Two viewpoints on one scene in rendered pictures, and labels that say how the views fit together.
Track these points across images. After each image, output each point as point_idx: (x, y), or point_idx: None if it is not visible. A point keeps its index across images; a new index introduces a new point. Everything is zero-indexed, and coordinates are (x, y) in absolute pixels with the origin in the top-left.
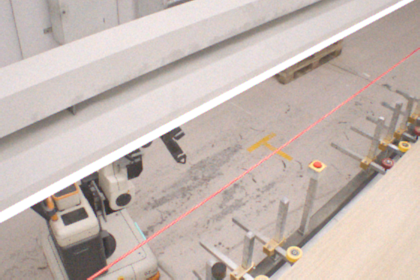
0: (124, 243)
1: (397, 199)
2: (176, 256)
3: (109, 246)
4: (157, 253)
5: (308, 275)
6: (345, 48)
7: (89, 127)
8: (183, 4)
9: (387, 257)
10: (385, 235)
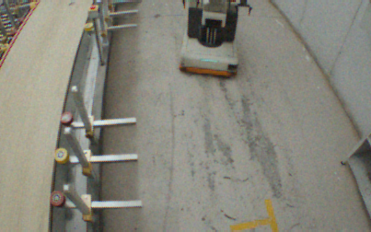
0: (202, 49)
1: (45, 89)
2: (191, 89)
3: (206, 45)
4: (202, 83)
5: (75, 24)
6: None
7: None
8: None
9: (40, 53)
10: (45, 62)
